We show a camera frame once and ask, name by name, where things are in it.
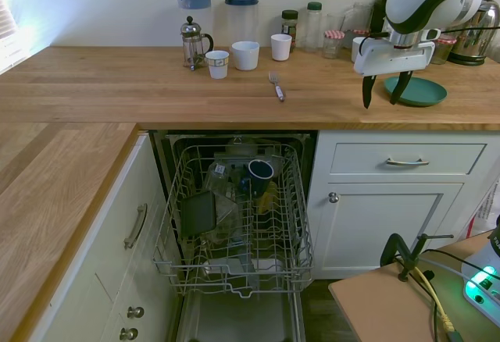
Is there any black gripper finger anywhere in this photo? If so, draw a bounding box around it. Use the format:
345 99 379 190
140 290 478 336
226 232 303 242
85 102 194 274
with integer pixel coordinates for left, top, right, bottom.
389 70 413 105
362 75 377 110

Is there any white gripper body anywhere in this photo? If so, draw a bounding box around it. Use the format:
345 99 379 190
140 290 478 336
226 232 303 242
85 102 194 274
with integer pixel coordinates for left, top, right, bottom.
353 38 436 77

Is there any metal fork with white handle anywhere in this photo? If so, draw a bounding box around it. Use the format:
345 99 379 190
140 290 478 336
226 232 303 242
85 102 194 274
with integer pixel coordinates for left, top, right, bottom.
268 70 287 103

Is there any dishwasher door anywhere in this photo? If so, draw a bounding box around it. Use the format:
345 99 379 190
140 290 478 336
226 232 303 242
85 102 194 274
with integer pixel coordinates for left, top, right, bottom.
173 290 307 342

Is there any green plate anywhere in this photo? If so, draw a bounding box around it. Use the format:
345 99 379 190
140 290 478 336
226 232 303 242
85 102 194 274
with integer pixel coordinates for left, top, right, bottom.
382 76 448 108

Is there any white mug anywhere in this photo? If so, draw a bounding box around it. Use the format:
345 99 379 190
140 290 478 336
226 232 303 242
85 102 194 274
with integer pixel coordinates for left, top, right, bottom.
351 36 370 64

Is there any large empty glass jar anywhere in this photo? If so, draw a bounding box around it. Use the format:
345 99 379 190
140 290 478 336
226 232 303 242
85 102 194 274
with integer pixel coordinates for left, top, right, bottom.
343 2 373 49

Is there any glass jar red checked lid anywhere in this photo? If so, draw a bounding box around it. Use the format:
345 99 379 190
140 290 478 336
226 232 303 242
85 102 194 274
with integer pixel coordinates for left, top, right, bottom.
430 34 459 66
322 29 345 60

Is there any white drawer front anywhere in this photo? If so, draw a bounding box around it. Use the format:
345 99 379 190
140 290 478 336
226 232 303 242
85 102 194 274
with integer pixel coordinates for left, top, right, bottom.
330 142 488 176

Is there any clear bottle with green lid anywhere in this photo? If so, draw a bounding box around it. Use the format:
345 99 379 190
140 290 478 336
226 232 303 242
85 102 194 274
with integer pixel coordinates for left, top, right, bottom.
303 2 323 53

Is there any stainless steel kettle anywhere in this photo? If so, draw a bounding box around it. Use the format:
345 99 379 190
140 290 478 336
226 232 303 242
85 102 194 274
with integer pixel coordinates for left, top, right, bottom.
447 0 500 66

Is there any plain white cup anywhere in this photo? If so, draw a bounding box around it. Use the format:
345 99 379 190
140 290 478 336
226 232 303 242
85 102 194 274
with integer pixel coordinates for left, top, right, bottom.
270 34 293 62

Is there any spice jar with black lid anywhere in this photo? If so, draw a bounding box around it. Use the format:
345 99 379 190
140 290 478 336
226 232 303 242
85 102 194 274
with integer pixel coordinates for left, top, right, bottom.
280 9 299 52

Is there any white bowl with spout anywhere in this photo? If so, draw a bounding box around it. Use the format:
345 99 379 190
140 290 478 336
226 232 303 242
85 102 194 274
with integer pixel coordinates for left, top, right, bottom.
230 41 261 72

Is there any dark blue mug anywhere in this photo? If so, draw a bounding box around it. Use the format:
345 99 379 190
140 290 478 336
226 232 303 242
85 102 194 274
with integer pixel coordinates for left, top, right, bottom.
248 159 275 198

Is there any white cabinet door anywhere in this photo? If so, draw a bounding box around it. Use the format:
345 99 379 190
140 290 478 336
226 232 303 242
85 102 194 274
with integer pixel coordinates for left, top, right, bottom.
312 182 466 280

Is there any yellow plastic item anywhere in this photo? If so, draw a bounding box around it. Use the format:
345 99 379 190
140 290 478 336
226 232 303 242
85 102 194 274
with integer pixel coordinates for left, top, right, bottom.
255 180 280 215

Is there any clear pitcher dark blue lid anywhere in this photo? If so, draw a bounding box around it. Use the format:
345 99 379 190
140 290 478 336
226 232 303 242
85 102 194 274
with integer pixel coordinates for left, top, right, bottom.
223 0 259 48

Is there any white plastic bag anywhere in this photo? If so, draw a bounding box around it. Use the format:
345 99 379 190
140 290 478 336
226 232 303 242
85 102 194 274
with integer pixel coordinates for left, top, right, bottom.
466 184 500 238

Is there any white cup with patterned band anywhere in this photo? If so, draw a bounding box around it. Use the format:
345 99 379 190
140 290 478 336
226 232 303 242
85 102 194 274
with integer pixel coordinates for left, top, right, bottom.
205 50 230 80

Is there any clear glass container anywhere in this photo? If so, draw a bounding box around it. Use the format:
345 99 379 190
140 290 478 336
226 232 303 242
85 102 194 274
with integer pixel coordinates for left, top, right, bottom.
202 160 244 244

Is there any black metal clamp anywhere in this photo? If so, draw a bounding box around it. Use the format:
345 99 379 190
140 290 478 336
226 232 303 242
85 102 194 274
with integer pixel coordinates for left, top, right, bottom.
380 233 455 283

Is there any glass French press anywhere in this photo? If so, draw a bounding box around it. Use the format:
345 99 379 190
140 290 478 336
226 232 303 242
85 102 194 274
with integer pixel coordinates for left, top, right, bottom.
180 16 215 72

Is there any clear pitcher light blue lid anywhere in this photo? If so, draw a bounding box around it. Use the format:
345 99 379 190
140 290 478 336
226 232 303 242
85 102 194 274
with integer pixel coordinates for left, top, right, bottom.
176 0 213 48

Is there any black square tray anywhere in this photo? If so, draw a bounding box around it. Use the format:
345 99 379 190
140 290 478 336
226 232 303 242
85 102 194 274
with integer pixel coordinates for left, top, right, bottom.
179 191 218 238

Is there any wooden mounting board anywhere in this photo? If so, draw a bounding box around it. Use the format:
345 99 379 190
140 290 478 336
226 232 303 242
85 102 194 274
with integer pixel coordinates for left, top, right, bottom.
327 230 500 342

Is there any metal drawer handle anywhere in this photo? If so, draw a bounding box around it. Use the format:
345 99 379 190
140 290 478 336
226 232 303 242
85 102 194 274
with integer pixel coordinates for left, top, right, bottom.
386 157 430 167

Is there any grey wire dishwasher rack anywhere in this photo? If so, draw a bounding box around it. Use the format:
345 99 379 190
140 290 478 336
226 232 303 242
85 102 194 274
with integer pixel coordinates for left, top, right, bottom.
151 142 316 301

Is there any grey cable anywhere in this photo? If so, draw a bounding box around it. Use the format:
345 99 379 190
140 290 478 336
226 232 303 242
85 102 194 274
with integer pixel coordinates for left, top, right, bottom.
417 257 472 281

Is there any yellow network cable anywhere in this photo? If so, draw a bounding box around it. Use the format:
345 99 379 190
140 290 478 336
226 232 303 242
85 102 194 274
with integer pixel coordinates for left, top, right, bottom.
412 265 456 334

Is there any curved metal cabinet handle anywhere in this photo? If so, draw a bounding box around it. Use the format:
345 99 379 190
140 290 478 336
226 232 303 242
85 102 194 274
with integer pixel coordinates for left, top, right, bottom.
123 202 148 251

